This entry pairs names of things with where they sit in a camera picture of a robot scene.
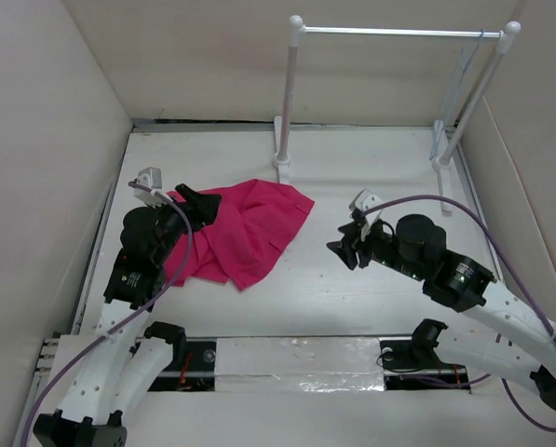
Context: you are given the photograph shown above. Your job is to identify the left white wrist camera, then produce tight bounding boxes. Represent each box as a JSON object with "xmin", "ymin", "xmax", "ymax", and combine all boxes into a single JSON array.
[{"xmin": 129, "ymin": 167, "xmax": 169, "ymax": 209}]

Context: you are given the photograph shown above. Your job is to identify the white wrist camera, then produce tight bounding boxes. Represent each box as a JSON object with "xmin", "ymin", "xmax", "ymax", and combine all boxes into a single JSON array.
[
  {"xmin": 129, "ymin": 167, "xmax": 169, "ymax": 209},
  {"xmin": 349, "ymin": 188, "xmax": 383, "ymax": 242}
]

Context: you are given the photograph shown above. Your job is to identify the white clothes rack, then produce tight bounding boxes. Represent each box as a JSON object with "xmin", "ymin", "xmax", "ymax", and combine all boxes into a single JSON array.
[{"xmin": 272, "ymin": 15, "xmax": 522, "ymax": 199}]

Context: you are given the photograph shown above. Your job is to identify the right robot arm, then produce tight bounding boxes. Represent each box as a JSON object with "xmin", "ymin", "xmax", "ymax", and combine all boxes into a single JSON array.
[{"xmin": 326, "ymin": 214, "xmax": 556, "ymax": 412}]

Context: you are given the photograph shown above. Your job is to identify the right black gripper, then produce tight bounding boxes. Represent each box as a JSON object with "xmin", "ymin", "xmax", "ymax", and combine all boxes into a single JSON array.
[{"xmin": 325, "ymin": 215, "xmax": 427, "ymax": 281}]

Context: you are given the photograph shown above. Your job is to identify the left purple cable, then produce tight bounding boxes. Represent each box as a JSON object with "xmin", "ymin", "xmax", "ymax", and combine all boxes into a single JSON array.
[{"xmin": 18, "ymin": 182, "xmax": 195, "ymax": 447}]

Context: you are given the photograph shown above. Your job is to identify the light blue wire hanger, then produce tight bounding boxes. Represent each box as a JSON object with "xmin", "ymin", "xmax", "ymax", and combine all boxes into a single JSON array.
[{"xmin": 429, "ymin": 30, "xmax": 484, "ymax": 161}]

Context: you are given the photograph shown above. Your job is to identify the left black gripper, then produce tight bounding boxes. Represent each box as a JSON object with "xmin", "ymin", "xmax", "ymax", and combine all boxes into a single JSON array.
[{"xmin": 147, "ymin": 184, "xmax": 220, "ymax": 265}]

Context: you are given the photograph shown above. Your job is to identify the purple cable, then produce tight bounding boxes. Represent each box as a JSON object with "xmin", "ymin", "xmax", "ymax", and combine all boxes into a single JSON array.
[
  {"xmin": 361, "ymin": 194, "xmax": 556, "ymax": 435},
  {"xmin": 18, "ymin": 182, "xmax": 195, "ymax": 447}
]

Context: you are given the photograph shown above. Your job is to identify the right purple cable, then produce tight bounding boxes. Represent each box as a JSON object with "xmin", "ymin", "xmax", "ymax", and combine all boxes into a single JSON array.
[{"xmin": 361, "ymin": 194, "xmax": 556, "ymax": 435}]

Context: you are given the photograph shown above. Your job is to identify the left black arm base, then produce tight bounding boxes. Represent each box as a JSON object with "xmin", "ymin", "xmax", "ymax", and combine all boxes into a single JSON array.
[{"xmin": 129, "ymin": 337, "xmax": 217, "ymax": 392}]

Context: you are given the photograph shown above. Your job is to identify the silver taped centre panel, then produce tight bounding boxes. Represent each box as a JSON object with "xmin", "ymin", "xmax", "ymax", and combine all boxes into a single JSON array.
[{"xmin": 214, "ymin": 337, "xmax": 385, "ymax": 393}]

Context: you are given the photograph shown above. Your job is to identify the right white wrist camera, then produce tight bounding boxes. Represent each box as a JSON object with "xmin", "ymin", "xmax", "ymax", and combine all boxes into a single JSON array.
[{"xmin": 349, "ymin": 188, "xmax": 383, "ymax": 242}]

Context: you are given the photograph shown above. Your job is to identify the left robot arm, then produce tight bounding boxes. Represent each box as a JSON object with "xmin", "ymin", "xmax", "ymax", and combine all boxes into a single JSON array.
[{"xmin": 22, "ymin": 180, "xmax": 222, "ymax": 446}]

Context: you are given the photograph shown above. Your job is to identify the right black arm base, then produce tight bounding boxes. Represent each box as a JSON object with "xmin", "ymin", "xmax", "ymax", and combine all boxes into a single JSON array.
[{"xmin": 376, "ymin": 339, "xmax": 471, "ymax": 391}]

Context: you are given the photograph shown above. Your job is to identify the pink trousers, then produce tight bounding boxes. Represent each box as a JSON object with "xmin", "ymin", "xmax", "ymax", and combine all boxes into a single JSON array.
[{"xmin": 164, "ymin": 179, "xmax": 315, "ymax": 291}]

